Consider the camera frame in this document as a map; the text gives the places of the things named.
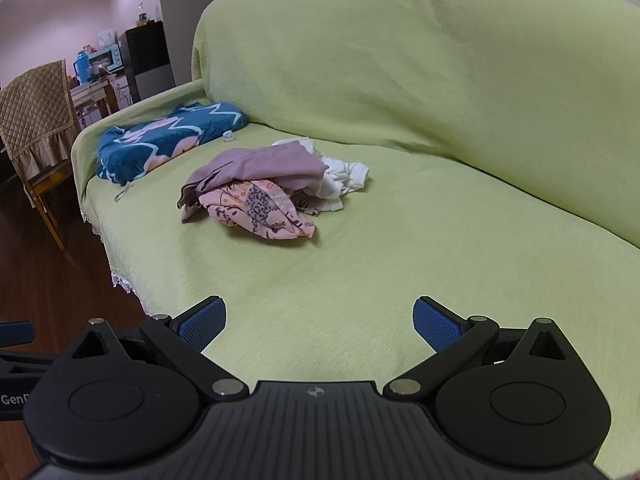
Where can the light blue toaster oven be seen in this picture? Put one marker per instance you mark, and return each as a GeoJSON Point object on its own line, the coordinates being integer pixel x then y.
{"type": "Point", "coordinates": [107, 58]}

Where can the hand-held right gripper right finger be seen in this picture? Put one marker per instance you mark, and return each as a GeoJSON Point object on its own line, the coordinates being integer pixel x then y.
{"type": "Point", "coordinates": [435, 327]}

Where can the pink patterned garment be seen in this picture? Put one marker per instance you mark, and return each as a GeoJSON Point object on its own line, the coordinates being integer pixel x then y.
{"type": "Point", "coordinates": [250, 205]}

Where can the wooden side table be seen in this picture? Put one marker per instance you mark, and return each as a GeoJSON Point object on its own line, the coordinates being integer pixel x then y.
{"type": "Point", "coordinates": [92, 92]}

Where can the blue patterned pillow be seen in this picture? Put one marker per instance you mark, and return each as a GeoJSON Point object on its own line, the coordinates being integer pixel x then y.
{"type": "Point", "coordinates": [200, 120]}

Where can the bottle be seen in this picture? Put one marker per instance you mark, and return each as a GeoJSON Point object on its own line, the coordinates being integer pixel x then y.
{"type": "Point", "coordinates": [142, 15]}

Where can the black refrigerator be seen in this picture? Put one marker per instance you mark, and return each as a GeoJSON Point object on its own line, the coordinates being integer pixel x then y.
{"type": "Point", "coordinates": [147, 50]}

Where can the white garment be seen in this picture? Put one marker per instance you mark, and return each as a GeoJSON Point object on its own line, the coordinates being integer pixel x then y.
{"type": "Point", "coordinates": [340, 175]}

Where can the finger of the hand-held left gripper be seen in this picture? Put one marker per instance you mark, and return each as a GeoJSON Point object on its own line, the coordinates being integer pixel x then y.
{"type": "Point", "coordinates": [15, 334]}

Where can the blue thermos jug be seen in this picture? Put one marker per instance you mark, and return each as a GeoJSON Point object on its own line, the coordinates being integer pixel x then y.
{"type": "Point", "coordinates": [82, 67]}

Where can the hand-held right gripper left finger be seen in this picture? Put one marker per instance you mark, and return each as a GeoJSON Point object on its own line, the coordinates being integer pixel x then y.
{"type": "Point", "coordinates": [205, 322]}

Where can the green covered sofa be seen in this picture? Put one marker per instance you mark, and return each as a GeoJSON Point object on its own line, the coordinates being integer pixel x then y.
{"type": "Point", "coordinates": [400, 85]}

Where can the purple garment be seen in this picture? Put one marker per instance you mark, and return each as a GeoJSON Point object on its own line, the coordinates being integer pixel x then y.
{"type": "Point", "coordinates": [265, 162]}

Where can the chair with quilted beige cover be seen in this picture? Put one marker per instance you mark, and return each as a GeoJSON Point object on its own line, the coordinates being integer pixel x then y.
{"type": "Point", "coordinates": [35, 110]}

